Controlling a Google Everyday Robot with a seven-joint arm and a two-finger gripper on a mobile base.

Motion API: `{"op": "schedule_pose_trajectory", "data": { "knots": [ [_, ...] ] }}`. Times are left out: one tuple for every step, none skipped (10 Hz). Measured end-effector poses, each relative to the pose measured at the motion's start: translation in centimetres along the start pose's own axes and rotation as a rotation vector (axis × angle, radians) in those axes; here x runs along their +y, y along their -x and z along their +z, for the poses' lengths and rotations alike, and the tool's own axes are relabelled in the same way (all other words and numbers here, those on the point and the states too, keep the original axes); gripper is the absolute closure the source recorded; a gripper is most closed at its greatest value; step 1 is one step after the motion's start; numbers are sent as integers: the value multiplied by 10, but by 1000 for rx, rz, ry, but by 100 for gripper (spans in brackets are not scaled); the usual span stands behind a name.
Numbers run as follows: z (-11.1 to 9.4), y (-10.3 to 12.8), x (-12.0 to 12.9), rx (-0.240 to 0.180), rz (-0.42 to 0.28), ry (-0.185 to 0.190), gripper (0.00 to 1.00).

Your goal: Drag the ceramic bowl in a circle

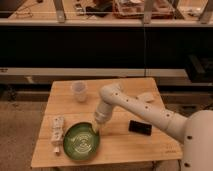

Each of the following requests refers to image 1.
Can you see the black rectangular phone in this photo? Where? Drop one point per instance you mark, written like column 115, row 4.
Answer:
column 140, row 127

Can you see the wooden table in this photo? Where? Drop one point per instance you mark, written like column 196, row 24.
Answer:
column 117, row 145

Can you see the green ceramic bowl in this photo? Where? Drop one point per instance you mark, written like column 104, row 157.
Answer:
column 80, row 142

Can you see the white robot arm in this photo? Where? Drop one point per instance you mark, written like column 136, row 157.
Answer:
column 195, row 133

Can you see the black box on right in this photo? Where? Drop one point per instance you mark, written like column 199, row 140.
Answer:
column 199, row 69

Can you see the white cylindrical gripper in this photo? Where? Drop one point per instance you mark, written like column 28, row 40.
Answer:
column 103, row 114

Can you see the translucent plastic cup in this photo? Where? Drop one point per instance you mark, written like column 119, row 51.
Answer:
column 79, row 90

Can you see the white power strip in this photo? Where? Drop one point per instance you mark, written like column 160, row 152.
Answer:
column 57, row 133

